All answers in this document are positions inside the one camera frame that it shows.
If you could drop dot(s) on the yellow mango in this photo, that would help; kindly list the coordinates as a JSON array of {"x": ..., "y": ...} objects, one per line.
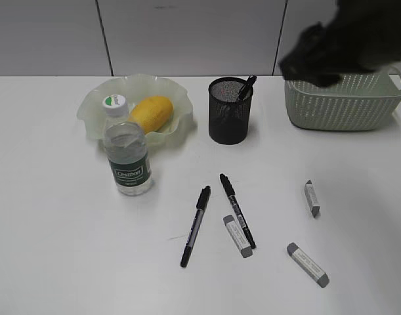
[{"x": 151, "y": 113}]

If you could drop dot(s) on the black mesh pen holder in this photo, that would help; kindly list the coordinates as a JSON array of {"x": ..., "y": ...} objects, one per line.
[{"x": 228, "y": 119}]

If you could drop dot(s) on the frosted green wavy plate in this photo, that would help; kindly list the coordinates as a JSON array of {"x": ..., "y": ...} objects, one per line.
[{"x": 135, "y": 88}]

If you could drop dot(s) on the clear water bottle green label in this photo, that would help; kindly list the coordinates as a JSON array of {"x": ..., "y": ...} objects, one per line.
[{"x": 125, "y": 145}]

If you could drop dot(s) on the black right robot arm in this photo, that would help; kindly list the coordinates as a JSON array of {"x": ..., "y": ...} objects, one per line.
[{"x": 362, "y": 38}]

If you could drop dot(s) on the pale green plastic basket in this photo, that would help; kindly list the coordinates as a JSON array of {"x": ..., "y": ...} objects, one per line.
[{"x": 356, "y": 103}]

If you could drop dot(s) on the grey white eraser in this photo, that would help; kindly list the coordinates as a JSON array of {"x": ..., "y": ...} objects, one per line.
[
  {"x": 312, "y": 199},
  {"x": 308, "y": 265},
  {"x": 237, "y": 236}
]

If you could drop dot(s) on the black marker pen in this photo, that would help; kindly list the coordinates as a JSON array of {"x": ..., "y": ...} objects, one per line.
[
  {"x": 231, "y": 195},
  {"x": 200, "y": 211},
  {"x": 246, "y": 88}
]

